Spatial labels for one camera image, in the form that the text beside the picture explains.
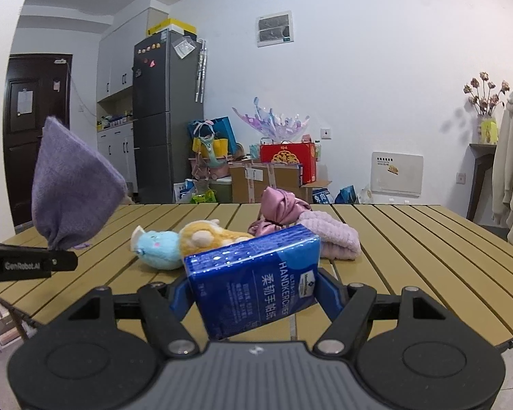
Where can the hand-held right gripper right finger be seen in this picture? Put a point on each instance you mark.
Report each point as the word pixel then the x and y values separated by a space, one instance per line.
pixel 331 297

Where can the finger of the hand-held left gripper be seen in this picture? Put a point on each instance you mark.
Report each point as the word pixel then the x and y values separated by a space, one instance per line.
pixel 64 261

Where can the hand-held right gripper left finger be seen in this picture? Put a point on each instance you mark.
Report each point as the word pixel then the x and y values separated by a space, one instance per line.
pixel 180 299

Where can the pale fluffy fleece cloth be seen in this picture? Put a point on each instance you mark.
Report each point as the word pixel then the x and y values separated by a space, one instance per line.
pixel 337 239

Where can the yellow plush toy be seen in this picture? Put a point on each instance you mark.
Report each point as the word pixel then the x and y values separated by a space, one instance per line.
pixel 209 235

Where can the blue tissue pack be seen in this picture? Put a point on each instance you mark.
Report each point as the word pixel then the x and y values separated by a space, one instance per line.
pixel 248 277

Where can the purple knit cloth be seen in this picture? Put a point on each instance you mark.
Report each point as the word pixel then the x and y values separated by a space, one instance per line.
pixel 72 188

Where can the pink satin cloth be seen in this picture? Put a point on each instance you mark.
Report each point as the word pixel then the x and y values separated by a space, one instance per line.
pixel 282 205

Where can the light blue plush toy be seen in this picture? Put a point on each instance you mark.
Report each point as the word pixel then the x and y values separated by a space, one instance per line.
pixel 156 247

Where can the white flat mop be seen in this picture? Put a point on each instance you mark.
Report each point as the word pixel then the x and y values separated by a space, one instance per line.
pixel 8 339

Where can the tan folding table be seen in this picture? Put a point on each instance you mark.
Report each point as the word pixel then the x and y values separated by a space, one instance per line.
pixel 410 264

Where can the dark blue bag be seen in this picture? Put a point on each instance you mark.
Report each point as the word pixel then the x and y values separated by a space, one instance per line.
pixel 347 195

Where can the green pet food bag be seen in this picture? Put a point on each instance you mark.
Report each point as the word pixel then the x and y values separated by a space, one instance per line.
pixel 205 197

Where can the white blue pet food bag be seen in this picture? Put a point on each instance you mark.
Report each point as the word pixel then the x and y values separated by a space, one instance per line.
pixel 183 192

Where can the white green bag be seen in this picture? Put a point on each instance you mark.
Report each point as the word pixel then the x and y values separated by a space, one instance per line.
pixel 365 195

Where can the dark brown door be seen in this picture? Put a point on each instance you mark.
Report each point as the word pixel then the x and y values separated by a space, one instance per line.
pixel 34 158

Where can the low open cardboard box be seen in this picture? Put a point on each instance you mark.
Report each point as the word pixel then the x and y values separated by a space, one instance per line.
pixel 316 186

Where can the green cooler box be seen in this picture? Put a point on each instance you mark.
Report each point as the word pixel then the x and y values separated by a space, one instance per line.
pixel 220 190

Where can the white lower cabinets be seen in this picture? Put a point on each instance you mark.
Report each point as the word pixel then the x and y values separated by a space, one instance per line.
pixel 115 153

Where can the white cabinets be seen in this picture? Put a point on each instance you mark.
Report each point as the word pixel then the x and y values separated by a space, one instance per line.
pixel 119 59
pixel 115 153

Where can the pink handbag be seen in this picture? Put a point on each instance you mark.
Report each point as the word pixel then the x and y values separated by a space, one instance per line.
pixel 216 171

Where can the large taped cardboard box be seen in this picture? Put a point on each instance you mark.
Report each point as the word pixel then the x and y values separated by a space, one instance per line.
pixel 260 183

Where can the red gift box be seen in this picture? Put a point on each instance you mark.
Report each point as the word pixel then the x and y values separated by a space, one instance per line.
pixel 288 160

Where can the row of bottles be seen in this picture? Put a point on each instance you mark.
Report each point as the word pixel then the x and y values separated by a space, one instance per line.
pixel 115 121

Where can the mint green handbag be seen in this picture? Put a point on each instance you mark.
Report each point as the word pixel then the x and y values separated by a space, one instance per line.
pixel 209 149

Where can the yellow paper bag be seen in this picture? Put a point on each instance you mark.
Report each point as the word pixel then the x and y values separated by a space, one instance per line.
pixel 220 147

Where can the white paper notice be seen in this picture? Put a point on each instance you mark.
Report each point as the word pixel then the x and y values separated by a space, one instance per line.
pixel 24 102

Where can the grey refrigerator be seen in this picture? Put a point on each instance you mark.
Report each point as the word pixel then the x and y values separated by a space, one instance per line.
pixel 166 128

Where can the blue gift bag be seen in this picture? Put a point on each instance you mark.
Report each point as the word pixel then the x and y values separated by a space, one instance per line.
pixel 222 130

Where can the iridescent bouquet wrap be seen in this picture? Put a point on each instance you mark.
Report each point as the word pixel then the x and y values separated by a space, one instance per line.
pixel 273 121

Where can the wooden side table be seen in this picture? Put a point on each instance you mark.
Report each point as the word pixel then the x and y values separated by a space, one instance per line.
pixel 481 171

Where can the white upper cabinets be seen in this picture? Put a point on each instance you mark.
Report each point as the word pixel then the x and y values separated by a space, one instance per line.
pixel 119 59

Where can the group of fridge magnets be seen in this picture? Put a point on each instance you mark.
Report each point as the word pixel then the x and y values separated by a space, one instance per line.
pixel 147 57

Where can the silver hanging strips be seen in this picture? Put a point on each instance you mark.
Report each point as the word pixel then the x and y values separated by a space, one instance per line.
pixel 201 72

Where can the yellow label vase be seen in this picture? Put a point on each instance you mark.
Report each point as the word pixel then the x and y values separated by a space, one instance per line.
pixel 488 130

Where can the clear plastic pouch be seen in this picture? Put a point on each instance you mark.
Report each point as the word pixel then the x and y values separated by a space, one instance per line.
pixel 183 47

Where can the dried flower bouquet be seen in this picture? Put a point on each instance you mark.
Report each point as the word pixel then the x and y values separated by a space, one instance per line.
pixel 485 94

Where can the yellow box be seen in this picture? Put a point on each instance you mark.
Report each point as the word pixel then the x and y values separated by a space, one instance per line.
pixel 175 26

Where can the white electrical panel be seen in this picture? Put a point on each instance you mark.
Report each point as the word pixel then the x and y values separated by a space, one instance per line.
pixel 274 29

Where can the white wall panel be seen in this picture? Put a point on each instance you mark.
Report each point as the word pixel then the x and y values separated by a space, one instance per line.
pixel 397 175

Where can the white wall socket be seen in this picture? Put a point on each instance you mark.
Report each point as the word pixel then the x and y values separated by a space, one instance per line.
pixel 325 133
pixel 461 177

